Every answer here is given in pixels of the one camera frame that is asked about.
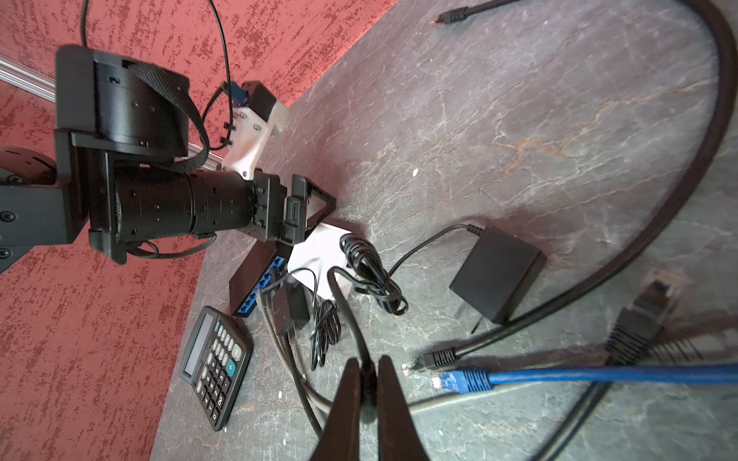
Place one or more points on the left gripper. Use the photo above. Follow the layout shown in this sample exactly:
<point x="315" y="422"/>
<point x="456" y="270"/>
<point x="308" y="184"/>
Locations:
<point x="280" y="217"/>

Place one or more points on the white small network switch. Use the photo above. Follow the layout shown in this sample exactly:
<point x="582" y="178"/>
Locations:
<point x="318" y="254"/>

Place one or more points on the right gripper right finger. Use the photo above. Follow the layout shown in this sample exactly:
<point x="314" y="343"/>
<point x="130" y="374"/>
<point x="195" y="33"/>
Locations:
<point x="397" y="435"/>

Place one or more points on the black power adapter with cable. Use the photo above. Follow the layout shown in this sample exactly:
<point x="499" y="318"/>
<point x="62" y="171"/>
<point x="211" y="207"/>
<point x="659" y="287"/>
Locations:
<point x="494" y="278"/>

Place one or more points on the black power adapter left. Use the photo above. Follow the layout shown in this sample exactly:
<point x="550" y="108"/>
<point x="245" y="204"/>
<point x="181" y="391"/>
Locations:
<point x="292" y="311"/>

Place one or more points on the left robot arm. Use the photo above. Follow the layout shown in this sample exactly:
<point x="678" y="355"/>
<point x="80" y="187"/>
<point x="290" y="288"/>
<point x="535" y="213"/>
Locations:
<point x="130" y="167"/>

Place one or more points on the black calculator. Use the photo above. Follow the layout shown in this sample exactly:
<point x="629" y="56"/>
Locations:
<point x="215" y="360"/>

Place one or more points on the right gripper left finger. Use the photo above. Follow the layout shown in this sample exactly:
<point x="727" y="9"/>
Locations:
<point x="340" y="439"/>

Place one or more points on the black network switch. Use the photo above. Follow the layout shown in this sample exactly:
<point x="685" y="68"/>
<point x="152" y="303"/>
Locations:
<point x="260" y="267"/>

